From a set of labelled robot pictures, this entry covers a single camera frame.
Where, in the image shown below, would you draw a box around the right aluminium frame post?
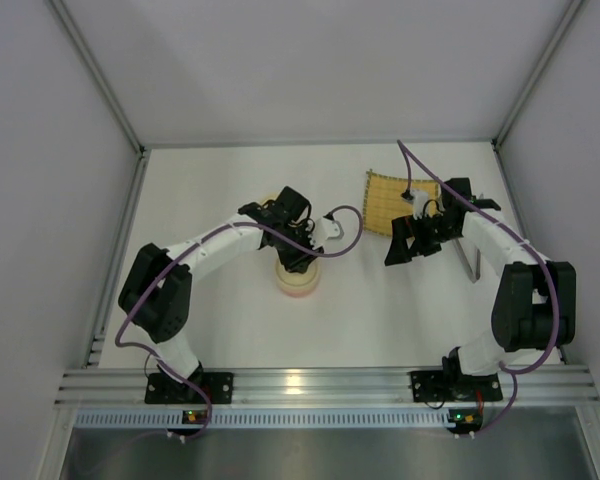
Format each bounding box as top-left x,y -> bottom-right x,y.
491,0 -> 588,153

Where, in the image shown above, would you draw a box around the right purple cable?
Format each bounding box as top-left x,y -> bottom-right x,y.
397,138 -> 564,441

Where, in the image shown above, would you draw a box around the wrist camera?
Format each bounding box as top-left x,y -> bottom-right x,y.
401,188 -> 439,219
309,217 -> 344,250

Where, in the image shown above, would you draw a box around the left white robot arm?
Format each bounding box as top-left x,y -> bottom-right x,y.
118,187 -> 339,397

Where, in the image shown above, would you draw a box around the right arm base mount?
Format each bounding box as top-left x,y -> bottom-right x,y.
409,347 -> 503,404

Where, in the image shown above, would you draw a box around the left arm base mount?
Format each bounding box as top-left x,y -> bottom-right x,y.
144,366 -> 234,405

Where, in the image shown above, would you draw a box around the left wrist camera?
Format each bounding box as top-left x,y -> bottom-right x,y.
309,217 -> 344,250

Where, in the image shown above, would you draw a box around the lid with pink knob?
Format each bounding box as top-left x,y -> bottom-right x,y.
275,262 -> 320,290

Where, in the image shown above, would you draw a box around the aluminium frame post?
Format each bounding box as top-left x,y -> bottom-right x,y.
491,0 -> 588,153
45,0 -> 146,157

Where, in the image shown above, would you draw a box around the bamboo sushi mat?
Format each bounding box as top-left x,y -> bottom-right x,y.
363,170 -> 440,237

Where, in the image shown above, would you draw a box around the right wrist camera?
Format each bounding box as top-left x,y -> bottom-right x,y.
401,188 -> 439,219

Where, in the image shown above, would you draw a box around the lid with orange knob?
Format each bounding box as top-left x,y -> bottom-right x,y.
260,196 -> 277,207

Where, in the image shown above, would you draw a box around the metal tongs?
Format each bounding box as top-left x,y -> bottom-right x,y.
452,239 -> 481,284

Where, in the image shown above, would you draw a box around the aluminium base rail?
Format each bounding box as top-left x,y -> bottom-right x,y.
54,365 -> 600,408

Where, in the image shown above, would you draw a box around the slotted cable duct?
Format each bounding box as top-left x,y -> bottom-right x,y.
74,407 -> 486,431

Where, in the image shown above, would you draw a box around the pink bowl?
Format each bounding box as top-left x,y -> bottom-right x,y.
276,280 -> 319,298

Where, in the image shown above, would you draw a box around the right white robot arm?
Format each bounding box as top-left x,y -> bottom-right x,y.
385,178 -> 577,402

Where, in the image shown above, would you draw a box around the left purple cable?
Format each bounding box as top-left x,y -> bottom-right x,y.
115,205 -> 365,441

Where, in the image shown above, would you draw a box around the purple cable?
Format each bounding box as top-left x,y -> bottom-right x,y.
115,205 -> 365,441
397,138 -> 564,441

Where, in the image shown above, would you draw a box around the left aluminium frame post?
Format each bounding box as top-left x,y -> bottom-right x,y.
45,0 -> 146,157

